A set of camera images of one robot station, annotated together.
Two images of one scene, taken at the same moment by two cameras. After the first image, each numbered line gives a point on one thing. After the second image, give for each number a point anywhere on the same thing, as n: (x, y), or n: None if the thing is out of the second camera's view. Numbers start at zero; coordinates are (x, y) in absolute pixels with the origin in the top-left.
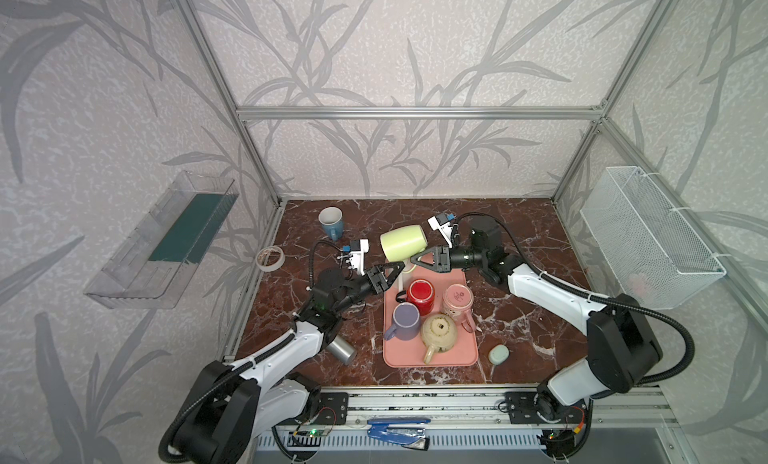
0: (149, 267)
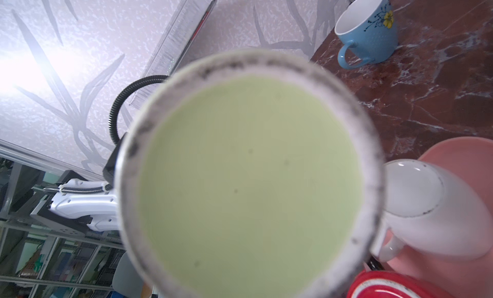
0: (183, 30)
